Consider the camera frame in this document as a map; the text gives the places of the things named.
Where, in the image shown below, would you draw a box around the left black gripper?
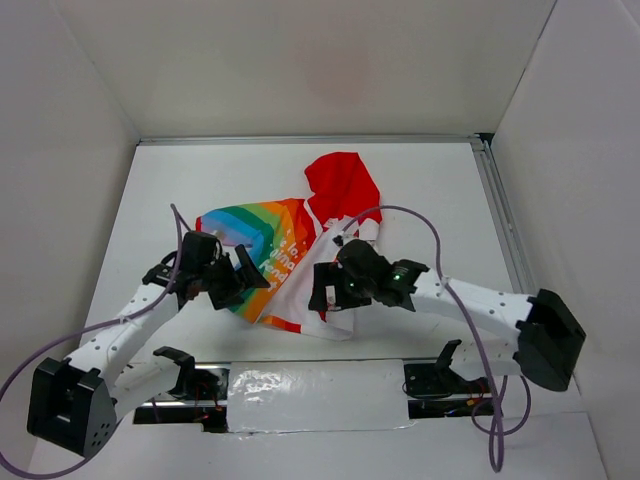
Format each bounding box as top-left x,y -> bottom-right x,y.
197,244 -> 269,310

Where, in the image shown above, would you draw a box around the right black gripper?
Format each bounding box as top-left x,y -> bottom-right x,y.
308,261 -> 375,310

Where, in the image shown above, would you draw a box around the rainbow striped kids jacket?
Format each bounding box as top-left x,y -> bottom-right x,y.
195,152 -> 382,341

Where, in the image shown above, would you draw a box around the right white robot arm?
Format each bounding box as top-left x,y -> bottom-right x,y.
308,239 -> 586,392

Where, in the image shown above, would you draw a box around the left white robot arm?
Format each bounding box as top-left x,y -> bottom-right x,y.
27,232 -> 269,459

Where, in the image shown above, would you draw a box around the white tape sheet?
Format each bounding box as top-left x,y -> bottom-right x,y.
227,360 -> 411,433

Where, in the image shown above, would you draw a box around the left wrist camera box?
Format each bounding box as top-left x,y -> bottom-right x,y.
211,231 -> 226,257

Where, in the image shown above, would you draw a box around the metal base rail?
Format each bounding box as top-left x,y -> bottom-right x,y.
133,359 -> 494,434

